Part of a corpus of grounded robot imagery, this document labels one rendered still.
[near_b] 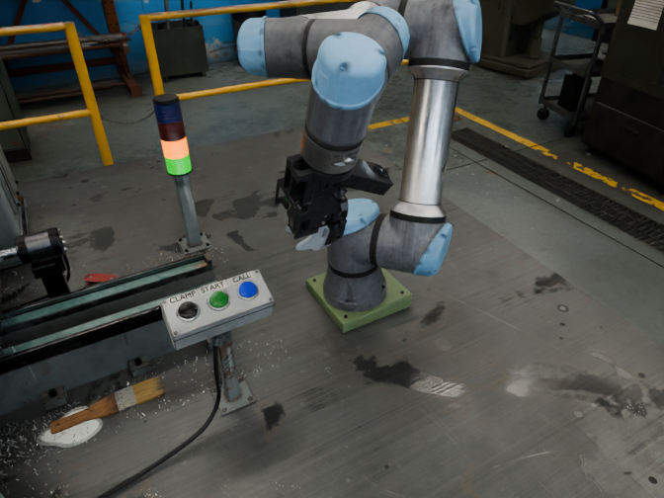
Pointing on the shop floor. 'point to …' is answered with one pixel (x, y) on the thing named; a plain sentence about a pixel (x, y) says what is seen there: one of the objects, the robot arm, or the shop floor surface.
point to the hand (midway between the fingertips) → (318, 242)
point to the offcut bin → (180, 46)
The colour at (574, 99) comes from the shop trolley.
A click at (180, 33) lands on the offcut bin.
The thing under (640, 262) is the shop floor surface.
